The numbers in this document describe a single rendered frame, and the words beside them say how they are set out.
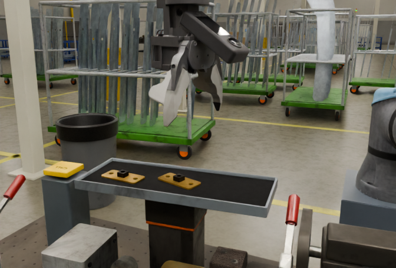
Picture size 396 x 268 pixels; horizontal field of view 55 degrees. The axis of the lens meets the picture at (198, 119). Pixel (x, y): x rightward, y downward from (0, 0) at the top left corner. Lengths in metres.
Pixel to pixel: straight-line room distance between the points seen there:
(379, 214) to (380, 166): 0.10
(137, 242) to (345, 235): 1.02
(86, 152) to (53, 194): 2.28
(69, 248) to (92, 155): 2.50
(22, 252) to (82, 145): 1.71
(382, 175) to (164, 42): 0.53
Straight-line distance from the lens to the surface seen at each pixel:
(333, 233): 0.54
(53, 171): 0.85
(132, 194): 0.71
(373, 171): 0.90
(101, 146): 3.14
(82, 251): 0.65
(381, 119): 0.86
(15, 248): 1.54
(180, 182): 0.73
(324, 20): 6.69
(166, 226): 0.75
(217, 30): 0.61
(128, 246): 1.44
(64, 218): 0.87
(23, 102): 4.10
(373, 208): 0.87
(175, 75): 0.58
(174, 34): 0.64
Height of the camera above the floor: 1.44
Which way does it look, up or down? 13 degrees down
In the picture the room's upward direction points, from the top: straight up
